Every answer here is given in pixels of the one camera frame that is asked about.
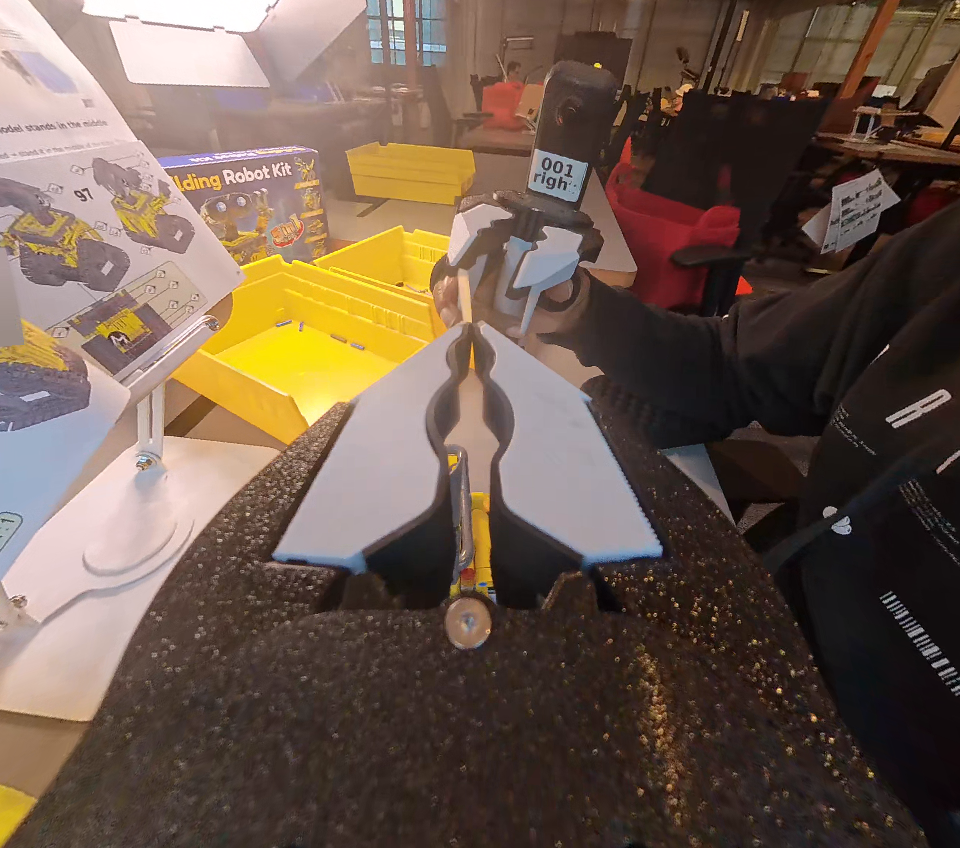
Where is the person's right hand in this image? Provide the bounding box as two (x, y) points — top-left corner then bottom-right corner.
(432, 269), (594, 340)

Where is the window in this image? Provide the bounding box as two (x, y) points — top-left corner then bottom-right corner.
(363, 0), (449, 67)

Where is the person's right forearm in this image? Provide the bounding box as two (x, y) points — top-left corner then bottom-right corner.
(566, 210), (960, 447)

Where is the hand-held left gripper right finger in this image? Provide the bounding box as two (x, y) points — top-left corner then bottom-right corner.
(478, 324), (666, 607)

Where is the dark blue toy box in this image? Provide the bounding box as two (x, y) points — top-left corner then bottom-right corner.
(157, 146), (331, 264)

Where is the printed task sheet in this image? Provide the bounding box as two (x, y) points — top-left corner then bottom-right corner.
(0, 0), (140, 162)

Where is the small peeled sticker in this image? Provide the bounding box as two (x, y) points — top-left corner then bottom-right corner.
(457, 270), (477, 372)

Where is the building instruction booklet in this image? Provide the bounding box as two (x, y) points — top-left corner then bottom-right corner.
(0, 139), (247, 567)

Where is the black office chair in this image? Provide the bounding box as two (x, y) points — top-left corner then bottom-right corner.
(663, 89), (830, 267)

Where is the person's black hoodie torso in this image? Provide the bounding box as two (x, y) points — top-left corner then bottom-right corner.
(795, 338), (960, 841)

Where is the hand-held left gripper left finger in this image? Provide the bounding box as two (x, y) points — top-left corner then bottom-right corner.
(272, 324), (475, 605)

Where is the red fabric bag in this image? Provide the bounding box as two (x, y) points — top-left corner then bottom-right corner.
(480, 81), (526, 129)

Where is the yellow grey brick robot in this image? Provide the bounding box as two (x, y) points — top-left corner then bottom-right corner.
(446, 446), (500, 605)

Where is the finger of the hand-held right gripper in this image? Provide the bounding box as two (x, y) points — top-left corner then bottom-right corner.
(512, 227), (582, 339)
(447, 201), (517, 270)

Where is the printed paper sheet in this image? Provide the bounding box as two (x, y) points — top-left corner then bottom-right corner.
(802, 169), (901, 256)

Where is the white booklet stand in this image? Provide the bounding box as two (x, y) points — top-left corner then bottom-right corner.
(0, 315), (282, 721)

